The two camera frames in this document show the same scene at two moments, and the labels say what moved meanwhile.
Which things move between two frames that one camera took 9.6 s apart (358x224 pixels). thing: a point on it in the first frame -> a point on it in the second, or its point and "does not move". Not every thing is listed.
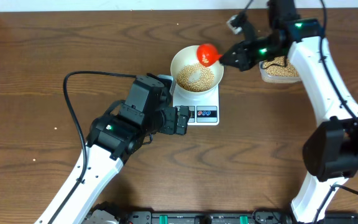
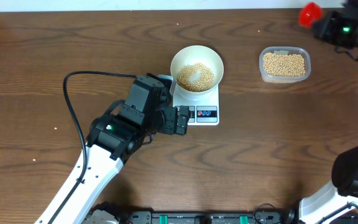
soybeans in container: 289,70 does not move
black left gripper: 168,126 does not move
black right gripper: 245,61 -> 326,33
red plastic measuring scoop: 207,55 -> 309,13
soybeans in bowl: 204,83 does not move
